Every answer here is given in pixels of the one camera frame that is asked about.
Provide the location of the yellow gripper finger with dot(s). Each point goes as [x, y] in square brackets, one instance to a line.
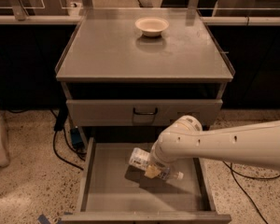
[152, 171]

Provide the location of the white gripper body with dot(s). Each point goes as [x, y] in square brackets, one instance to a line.
[159, 163]

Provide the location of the clear plastic water bottle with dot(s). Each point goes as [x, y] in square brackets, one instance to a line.
[140, 159]

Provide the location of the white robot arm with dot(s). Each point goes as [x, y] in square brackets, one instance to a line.
[255, 145]

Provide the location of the closed grey top drawer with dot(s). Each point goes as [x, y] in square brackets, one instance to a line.
[120, 112]

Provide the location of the grey drawer cabinet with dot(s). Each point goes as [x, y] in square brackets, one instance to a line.
[109, 58]

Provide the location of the blue power adapter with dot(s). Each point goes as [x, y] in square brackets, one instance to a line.
[76, 138]

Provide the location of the blue tape piece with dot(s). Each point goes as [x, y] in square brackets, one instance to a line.
[43, 220]

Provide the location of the white paper bowl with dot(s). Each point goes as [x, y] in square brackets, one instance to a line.
[152, 26]

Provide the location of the black drawer handle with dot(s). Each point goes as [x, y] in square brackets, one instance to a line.
[145, 113]

